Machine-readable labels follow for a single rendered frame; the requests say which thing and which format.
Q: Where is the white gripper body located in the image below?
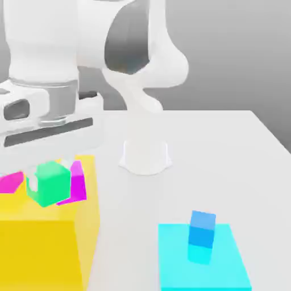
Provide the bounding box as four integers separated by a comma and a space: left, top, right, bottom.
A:
0, 114, 105, 165

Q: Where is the small cyan cube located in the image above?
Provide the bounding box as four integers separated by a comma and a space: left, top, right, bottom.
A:
187, 243, 214, 266

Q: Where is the small blue cube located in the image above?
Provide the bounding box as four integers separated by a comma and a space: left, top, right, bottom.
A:
188, 210, 217, 249

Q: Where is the large cyan box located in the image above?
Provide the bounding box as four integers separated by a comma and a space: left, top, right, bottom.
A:
157, 223, 252, 291

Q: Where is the large yellow box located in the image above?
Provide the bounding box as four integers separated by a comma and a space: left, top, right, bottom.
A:
0, 154, 101, 291

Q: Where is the small magenta cube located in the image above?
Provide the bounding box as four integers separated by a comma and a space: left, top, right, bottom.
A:
56, 160, 88, 206
0, 171, 25, 194

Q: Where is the small green cube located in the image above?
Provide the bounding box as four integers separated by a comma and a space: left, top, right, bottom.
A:
26, 160, 72, 208

